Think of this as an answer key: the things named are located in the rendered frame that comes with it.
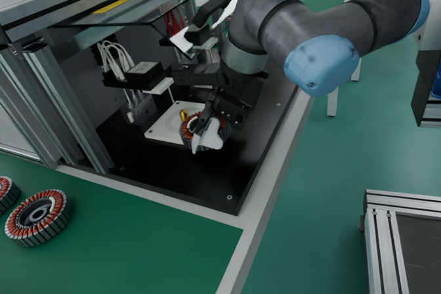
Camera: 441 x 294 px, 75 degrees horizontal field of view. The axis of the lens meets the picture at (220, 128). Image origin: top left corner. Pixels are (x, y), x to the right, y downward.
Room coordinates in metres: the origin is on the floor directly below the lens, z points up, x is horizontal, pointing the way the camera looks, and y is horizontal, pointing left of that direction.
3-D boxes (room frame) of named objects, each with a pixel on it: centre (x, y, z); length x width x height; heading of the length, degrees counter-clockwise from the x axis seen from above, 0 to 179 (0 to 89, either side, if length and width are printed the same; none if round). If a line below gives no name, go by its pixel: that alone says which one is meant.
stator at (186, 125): (0.51, 0.03, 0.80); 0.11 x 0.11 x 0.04
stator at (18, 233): (0.39, 0.38, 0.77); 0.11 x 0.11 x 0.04
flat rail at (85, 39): (0.75, 0.10, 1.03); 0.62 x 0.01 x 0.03; 147
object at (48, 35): (0.61, 0.28, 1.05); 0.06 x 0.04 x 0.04; 147
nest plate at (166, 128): (0.60, 0.08, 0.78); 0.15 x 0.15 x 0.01; 57
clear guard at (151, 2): (0.59, 0.09, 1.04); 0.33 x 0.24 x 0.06; 57
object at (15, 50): (0.79, 0.16, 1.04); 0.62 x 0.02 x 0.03; 147
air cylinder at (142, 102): (0.68, 0.20, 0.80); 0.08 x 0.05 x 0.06; 147
